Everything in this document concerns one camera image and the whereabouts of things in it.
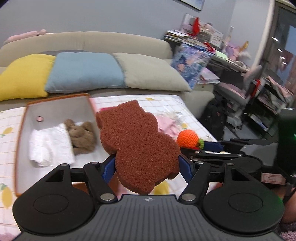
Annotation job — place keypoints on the person's right hand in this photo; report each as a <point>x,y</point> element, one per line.
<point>290,211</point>

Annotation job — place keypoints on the black storage rack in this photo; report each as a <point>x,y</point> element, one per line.
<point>263,110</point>

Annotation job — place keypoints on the blue anime print bag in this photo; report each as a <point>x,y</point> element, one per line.
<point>189,61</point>

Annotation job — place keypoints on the beige sofa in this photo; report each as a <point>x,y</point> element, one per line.
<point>104,42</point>

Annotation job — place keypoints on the brown plush teddy bear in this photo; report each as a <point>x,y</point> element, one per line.
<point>82,136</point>

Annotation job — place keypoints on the lemon print checkered tablecloth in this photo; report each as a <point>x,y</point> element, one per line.
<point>11,120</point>

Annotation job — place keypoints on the light blue pillow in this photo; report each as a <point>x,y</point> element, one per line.
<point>84,71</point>

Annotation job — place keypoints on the black backpack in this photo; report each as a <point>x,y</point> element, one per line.
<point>214,117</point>

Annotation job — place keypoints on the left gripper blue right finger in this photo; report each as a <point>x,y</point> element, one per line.
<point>186,167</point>

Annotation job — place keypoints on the pink plush on sofa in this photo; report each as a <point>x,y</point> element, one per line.
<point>25,35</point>

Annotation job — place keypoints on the beige pillow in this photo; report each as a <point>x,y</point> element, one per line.
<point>151,73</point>

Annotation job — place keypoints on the orange white storage box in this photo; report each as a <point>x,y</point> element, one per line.
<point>46,114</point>

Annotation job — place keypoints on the pink office chair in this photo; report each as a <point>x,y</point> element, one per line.
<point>240,97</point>

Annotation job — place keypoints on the yellow pillow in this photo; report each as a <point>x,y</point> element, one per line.
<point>26,77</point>

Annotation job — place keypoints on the white cloth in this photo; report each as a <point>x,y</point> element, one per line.
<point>51,147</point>

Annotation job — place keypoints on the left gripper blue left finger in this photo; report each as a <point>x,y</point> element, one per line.
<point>108,168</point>

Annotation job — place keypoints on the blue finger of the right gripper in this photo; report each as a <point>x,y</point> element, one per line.
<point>213,147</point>

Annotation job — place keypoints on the pink fabric piece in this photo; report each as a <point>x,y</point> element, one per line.
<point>170,124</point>

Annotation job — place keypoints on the brown bear-shaped sponge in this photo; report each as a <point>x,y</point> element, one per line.
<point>144,157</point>

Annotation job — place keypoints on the red orange crochet flower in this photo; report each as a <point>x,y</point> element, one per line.
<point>189,139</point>

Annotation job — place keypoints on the cluttered desk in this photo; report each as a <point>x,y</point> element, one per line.
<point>197,33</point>

